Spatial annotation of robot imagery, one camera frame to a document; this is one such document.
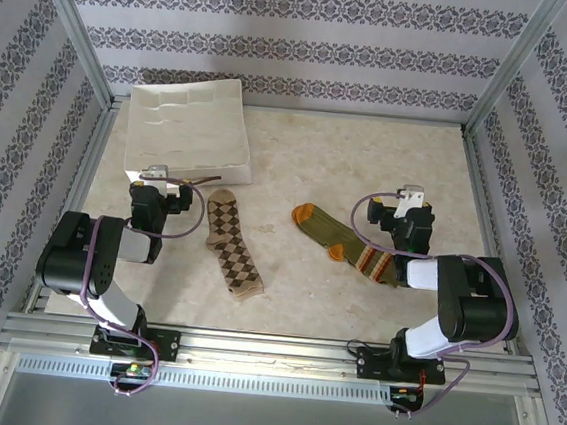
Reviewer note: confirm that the green striped sock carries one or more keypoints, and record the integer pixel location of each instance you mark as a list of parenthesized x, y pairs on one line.
[(337, 233)]

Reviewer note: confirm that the aluminium side rail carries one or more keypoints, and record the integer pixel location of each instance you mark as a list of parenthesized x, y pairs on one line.
[(489, 217), (82, 193)]

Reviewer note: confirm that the white divided organizer box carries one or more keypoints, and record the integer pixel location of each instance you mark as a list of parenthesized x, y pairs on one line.
[(186, 128)]

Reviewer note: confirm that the long aluminium cross rail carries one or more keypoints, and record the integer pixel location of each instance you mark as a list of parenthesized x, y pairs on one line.
[(270, 352)]

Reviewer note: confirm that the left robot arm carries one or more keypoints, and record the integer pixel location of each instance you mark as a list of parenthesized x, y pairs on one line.
[(68, 252)]

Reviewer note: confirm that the aluminium frame post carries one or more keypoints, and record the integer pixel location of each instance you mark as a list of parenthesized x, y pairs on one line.
[(514, 64), (75, 27)]

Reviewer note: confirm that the small circuit board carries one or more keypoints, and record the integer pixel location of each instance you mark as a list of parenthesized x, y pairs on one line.
[(406, 394), (133, 370)]

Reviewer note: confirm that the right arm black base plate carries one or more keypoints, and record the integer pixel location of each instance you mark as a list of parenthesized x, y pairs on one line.
[(372, 364)]

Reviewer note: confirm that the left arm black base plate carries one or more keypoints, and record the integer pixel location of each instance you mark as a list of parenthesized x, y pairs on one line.
[(167, 344)]

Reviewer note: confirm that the brown argyle sock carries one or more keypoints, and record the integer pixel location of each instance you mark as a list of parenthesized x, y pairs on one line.
[(232, 248)]

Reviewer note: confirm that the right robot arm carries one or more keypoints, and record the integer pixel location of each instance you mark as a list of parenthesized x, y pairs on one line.
[(476, 301)]

